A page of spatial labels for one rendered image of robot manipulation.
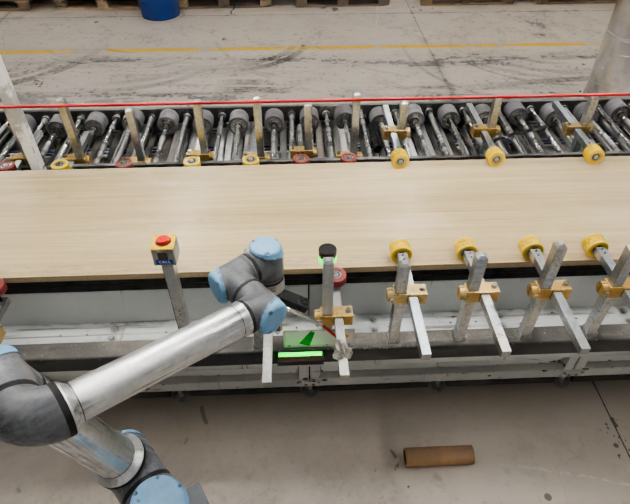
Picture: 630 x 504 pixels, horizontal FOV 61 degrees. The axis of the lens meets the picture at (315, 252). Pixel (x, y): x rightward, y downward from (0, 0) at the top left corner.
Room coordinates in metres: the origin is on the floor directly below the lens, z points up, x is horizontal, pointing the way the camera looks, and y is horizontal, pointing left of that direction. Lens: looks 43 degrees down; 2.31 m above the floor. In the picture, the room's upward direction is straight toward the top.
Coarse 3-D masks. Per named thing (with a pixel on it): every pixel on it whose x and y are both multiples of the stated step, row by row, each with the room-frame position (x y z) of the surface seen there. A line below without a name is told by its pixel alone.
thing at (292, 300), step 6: (282, 294) 1.08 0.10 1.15; (288, 294) 1.09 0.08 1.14; (294, 294) 1.10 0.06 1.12; (282, 300) 1.06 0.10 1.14; (288, 300) 1.06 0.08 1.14; (294, 300) 1.07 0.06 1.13; (300, 300) 1.08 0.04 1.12; (306, 300) 1.09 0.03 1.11; (288, 306) 1.06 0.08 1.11; (294, 306) 1.06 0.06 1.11; (300, 306) 1.06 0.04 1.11; (306, 306) 1.07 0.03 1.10
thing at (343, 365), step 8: (336, 288) 1.38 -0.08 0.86; (336, 296) 1.34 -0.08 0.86; (336, 304) 1.30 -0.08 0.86; (336, 320) 1.22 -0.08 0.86; (336, 328) 1.18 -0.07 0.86; (336, 336) 1.15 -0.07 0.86; (344, 336) 1.15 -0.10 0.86; (344, 360) 1.05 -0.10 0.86; (344, 368) 1.02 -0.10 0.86; (344, 376) 0.99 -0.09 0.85
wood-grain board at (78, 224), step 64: (0, 192) 1.92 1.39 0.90; (64, 192) 1.92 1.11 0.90; (128, 192) 1.92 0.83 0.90; (192, 192) 1.92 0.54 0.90; (256, 192) 1.92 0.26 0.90; (320, 192) 1.92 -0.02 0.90; (384, 192) 1.92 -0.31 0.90; (448, 192) 1.92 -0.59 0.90; (512, 192) 1.92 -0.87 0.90; (576, 192) 1.92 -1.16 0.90; (0, 256) 1.51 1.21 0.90; (64, 256) 1.51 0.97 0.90; (128, 256) 1.51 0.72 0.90; (192, 256) 1.51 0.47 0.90; (384, 256) 1.51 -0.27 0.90; (448, 256) 1.51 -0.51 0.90; (512, 256) 1.51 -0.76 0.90; (576, 256) 1.51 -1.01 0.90
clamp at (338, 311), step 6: (336, 306) 1.28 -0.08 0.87; (342, 306) 1.28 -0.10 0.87; (348, 306) 1.28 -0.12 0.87; (318, 312) 1.25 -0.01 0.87; (336, 312) 1.25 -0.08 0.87; (342, 312) 1.25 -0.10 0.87; (318, 318) 1.23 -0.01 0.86; (324, 318) 1.23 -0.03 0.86; (330, 318) 1.23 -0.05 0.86; (348, 318) 1.23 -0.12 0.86; (324, 324) 1.23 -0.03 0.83; (330, 324) 1.23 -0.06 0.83; (348, 324) 1.23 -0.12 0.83
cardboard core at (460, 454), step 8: (408, 448) 1.15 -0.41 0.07; (416, 448) 1.15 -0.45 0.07; (424, 448) 1.15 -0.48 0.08; (432, 448) 1.15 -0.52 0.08; (440, 448) 1.15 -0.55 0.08; (448, 448) 1.15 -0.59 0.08; (456, 448) 1.15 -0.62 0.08; (464, 448) 1.15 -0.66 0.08; (472, 448) 1.15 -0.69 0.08; (408, 456) 1.11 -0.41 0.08; (416, 456) 1.11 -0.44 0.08; (424, 456) 1.11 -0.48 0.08; (432, 456) 1.11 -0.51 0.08; (440, 456) 1.12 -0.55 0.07; (448, 456) 1.12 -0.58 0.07; (456, 456) 1.12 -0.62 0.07; (464, 456) 1.12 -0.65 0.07; (472, 456) 1.12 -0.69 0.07; (408, 464) 1.09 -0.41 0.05; (416, 464) 1.09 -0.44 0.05; (424, 464) 1.09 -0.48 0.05; (432, 464) 1.09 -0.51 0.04; (440, 464) 1.10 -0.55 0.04; (448, 464) 1.10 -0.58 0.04; (456, 464) 1.10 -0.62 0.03; (464, 464) 1.10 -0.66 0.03
